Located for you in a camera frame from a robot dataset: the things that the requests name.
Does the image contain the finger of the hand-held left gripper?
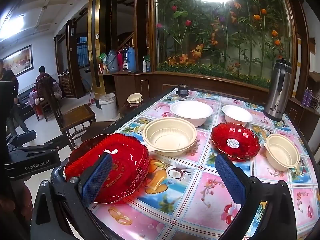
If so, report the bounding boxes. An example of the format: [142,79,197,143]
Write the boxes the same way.
[6,129,60,155]

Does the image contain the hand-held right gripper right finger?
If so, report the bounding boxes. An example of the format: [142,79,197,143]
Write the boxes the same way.
[214,153,298,240]

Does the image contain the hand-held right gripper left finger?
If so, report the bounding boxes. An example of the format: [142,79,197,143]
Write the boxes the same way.
[31,152,113,240]

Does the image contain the red-rimmed white bowl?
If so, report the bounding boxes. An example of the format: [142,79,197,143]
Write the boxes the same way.
[64,133,150,204]

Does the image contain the red plate with round sticker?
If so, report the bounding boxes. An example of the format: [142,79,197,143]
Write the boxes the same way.
[211,122,261,161]

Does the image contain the small beige plastic bowl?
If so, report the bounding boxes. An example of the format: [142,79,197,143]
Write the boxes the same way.
[264,133,300,172]

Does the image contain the small white bowl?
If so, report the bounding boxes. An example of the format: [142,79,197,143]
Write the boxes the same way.
[222,104,253,127]

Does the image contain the large beige plastic bowl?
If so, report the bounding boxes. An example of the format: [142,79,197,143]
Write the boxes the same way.
[142,117,198,156]

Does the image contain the large white bowl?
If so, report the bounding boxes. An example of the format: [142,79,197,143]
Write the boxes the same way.
[170,101,213,125]

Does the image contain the person's left forearm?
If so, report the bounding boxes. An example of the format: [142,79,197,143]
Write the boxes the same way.
[0,179,33,240]

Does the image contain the colourful printed tablecloth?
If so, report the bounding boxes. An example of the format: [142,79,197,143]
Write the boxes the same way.
[86,89,320,240]

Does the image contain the wooden chair with backrest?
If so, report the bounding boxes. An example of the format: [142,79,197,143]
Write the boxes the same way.
[41,76,97,151]

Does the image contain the white plastic bucket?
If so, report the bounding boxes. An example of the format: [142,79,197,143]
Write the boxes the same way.
[99,93,118,118]

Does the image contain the small black device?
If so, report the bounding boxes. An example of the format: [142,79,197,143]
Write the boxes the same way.
[175,84,189,97]

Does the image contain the stainless steel thermos jug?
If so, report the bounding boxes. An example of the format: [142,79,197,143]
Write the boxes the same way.
[263,59,292,122]

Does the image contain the grey-blue thermos jug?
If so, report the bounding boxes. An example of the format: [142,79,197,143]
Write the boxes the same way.
[104,50,119,74]

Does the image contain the dark thermos flask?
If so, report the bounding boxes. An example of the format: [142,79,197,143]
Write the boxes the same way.
[122,45,129,71]

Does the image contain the blue thermos flask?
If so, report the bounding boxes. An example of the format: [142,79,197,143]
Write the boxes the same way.
[127,45,136,71]

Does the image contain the flower painted glass panel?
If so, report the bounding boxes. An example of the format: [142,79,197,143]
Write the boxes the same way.
[154,0,293,87]

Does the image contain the framed wall painting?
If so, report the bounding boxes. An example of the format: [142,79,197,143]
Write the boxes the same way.
[0,44,33,77]

